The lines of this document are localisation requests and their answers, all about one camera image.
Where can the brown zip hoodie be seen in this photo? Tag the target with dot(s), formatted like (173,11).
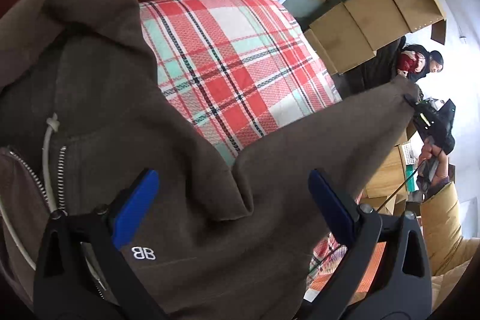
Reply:
(150,125)

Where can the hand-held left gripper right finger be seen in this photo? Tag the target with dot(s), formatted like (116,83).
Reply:
(333,209)

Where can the red plaid blanket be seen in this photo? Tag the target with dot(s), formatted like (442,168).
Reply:
(232,61)

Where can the person's right hand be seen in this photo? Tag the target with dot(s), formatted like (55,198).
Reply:
(442,168)

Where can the red plush doll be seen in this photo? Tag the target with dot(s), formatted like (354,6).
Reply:
(416,61)

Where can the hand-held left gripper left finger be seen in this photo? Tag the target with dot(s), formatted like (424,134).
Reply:
(131,211)

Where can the closed cardboard box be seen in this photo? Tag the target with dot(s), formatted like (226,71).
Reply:
(371,16)
(341,40)
(318,50)

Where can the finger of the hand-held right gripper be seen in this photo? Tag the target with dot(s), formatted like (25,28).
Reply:
(412,101)

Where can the person's right forearm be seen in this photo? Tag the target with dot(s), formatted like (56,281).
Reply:
(444,226)

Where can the pile of dark clothes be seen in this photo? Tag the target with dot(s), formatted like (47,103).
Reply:
(378,69)

